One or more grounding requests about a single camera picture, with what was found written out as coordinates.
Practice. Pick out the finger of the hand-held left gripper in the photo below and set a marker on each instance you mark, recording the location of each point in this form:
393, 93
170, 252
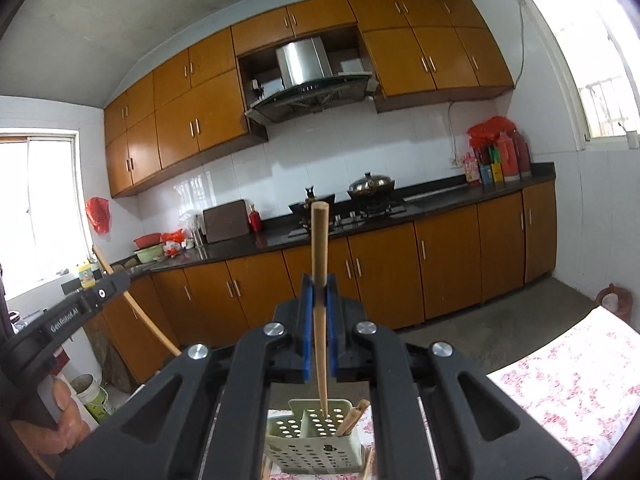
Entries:
107, 289
71, 286

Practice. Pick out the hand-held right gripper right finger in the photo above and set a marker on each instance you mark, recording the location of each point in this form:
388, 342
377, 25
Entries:
395, 375

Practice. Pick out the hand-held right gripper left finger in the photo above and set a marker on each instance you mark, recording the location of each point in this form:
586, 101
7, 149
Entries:
285, 340

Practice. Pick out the wooden chopstick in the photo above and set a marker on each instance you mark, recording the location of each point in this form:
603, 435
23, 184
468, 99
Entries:
142, 312
348, 421
320, 240
370, 462
361, 410

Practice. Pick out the green perforated utensil holder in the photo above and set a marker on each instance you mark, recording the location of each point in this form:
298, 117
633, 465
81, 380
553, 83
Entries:
287, 442

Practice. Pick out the person's left hand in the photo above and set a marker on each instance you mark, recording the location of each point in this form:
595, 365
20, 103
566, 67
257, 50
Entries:
70, 417

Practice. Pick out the yellow detergent bottle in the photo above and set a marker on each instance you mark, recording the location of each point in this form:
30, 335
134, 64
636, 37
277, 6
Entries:
86, 276

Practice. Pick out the green basin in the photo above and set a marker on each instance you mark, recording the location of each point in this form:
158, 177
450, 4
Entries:
150, 255

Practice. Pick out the red basin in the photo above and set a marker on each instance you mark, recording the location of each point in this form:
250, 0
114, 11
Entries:
147, 240

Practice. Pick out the dark stone slab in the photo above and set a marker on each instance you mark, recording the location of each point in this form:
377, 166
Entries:
107, 355

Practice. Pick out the white paint bucket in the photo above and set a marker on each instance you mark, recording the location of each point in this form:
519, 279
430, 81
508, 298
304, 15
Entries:
92, 400

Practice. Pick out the red hanging plastic bag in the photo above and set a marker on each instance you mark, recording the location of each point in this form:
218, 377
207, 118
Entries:
98, 215

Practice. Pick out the red and white plastic bag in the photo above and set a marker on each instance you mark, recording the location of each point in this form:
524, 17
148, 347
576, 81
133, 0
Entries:
173, 240

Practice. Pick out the sliding window over sink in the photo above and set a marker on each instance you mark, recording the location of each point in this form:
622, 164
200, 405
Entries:
35, 210

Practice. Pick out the black kitchen countertop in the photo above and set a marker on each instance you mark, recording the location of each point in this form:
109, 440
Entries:
240, 246

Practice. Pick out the red glass bottle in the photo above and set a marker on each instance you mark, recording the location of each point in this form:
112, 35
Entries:
255, 220

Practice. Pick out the wooden base cabinets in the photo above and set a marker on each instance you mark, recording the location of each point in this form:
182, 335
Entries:
450, 255

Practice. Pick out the dark wooden cutting board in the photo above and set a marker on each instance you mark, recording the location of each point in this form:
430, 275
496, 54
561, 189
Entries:
226, 221

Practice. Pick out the black wok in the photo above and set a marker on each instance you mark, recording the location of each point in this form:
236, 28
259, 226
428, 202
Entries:
300, 206

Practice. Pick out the gas stove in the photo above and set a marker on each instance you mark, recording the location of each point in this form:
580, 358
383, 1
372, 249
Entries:
365, 214

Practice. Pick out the dark pot with lid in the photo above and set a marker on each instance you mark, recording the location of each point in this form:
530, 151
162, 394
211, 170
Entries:
371, 186

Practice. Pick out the pink floral tablecloth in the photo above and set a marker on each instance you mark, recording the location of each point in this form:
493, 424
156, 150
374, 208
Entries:
575, 385

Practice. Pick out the pink seasoning packet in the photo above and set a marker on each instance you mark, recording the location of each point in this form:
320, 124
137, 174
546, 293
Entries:
471, 169

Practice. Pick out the brown clay pot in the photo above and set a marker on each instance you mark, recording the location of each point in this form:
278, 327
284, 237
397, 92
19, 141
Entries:
614, 301

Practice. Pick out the red plastic bottle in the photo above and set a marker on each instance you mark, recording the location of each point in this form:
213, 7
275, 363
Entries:
505, 157

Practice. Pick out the red plastic bag over bottles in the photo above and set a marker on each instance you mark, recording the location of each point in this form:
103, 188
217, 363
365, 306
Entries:
490, 129

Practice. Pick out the steel range hood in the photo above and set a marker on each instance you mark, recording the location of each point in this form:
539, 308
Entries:
302, 62

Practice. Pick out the barred window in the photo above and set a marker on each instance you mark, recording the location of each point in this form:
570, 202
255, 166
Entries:
590, 35

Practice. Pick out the wooden wall cabinets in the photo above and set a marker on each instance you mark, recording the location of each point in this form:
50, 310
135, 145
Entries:
200, 110

